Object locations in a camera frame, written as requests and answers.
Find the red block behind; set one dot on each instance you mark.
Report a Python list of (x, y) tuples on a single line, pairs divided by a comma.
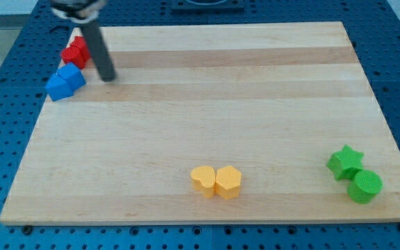
[(80, 43)]

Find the green cylinder block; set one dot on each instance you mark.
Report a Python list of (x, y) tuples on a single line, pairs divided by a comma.
[(364, 186)]

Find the yellow hexagon block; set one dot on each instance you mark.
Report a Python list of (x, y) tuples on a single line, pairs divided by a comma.
[(228, 182)]

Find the blue cube block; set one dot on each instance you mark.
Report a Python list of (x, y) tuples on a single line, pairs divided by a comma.
[(73, 75)]

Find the red cylinder block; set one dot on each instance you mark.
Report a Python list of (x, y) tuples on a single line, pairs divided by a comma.
[(73, 55)]

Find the wooden board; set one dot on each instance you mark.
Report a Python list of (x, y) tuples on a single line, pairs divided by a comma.
[(273, 100)]

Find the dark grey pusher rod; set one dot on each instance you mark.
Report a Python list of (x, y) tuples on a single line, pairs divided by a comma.
[(98, 50)]

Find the green star block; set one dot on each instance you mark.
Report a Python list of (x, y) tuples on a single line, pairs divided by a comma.
[(346, 163)]

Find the yellow heart block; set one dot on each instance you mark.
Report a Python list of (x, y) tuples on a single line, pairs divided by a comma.
[(203, 180)]

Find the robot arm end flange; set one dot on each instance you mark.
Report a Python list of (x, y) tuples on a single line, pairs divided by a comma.
[(77, 11)]

